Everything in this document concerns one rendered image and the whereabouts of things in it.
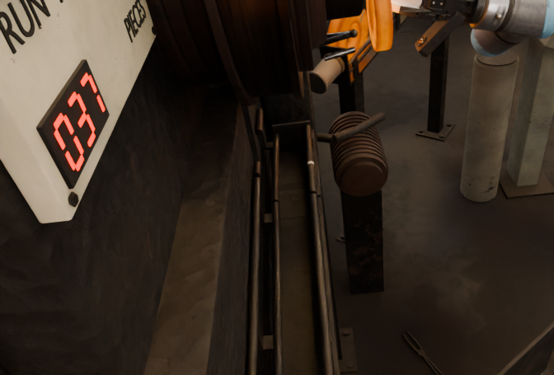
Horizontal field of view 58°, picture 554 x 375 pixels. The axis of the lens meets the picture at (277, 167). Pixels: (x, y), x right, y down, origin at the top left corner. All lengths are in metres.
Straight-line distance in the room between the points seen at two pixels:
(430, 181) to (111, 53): 1.61
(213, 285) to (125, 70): 0.22
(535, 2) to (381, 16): 0.32
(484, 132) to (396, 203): 0.39
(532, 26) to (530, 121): 0.62
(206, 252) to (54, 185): 0.25
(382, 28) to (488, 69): 0.58
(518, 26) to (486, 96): 0.46
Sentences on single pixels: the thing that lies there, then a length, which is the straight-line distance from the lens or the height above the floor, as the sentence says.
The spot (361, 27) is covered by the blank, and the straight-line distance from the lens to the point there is 1.32.
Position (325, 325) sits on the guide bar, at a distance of 0.66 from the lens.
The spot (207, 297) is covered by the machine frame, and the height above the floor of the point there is 0.87.
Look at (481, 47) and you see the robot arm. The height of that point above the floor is 0.67.
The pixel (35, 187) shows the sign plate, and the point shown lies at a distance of 0.30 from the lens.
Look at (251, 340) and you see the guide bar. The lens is 0.61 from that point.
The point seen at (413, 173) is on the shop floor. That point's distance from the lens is 1.94.
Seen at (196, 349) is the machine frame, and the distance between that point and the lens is 0.46.
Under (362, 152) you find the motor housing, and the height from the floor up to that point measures 0.53.
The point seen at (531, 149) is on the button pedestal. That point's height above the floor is 0.17.
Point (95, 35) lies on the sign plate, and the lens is 0.38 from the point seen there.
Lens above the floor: 1.24
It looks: 38 degrees down
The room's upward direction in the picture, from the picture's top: 11 degrees counter-clockwise
